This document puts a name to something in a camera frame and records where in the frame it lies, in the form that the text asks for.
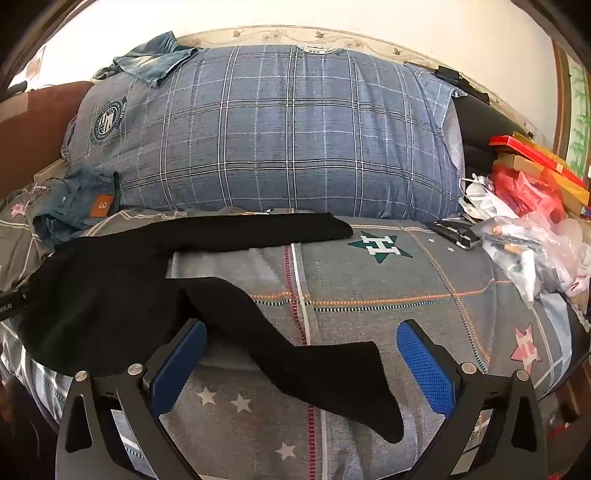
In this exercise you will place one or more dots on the long red box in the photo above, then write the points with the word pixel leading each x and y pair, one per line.
pixel 531 154

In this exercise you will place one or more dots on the red packets bag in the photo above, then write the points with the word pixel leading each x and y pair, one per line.
pixel 526 194

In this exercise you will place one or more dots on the black clip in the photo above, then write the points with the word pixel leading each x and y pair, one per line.
pixel 450 76

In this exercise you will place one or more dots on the grey star print bedsheet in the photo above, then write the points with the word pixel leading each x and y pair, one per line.
pixel 369 286

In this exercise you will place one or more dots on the blue jeans with orange label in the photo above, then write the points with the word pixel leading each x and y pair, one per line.
pixel 78 203

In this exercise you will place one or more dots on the flat black case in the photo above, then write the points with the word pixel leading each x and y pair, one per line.
pixel 455 233

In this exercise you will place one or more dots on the red and orange boxes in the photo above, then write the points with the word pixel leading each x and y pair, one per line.
pixel 545 173

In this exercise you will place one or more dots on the blue striped bolster pillow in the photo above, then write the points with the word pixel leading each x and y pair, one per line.
pixel 277 138

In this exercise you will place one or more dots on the white plastic bag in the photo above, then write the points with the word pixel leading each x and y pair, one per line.
pixel 485 198

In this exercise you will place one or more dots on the brown headboard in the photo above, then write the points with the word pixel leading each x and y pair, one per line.
pixel 32 129

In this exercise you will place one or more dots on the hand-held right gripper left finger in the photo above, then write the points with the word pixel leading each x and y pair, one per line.
pixel 178 364

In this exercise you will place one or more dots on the clear plastic bag pile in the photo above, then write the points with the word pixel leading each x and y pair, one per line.
pixel 531 249

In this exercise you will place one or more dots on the black pants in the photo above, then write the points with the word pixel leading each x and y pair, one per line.
pixel 115 286

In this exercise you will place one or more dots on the black cushion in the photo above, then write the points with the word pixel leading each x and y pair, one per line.
pixel 485 129

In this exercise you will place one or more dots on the framed bamboo picture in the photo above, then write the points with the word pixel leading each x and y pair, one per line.
pixel 577 101

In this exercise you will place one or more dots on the faded blue jeans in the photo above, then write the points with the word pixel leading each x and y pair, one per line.
pixel 147 62

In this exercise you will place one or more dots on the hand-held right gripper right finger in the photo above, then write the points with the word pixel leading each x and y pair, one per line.
pixel 425 369

